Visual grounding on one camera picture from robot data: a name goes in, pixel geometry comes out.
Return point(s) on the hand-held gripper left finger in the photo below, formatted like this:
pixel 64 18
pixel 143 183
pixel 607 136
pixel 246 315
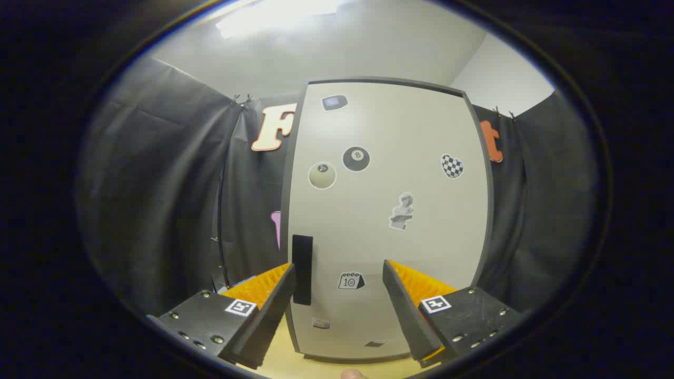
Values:
pixel 274 316

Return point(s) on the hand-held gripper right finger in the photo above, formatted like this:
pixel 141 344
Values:
pixel 408 316

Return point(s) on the white cabinet door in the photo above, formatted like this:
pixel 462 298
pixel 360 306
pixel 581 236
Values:
pixel 389 131

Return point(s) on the ceiling light panel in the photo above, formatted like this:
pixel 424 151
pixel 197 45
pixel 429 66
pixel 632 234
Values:
pixel 274 16

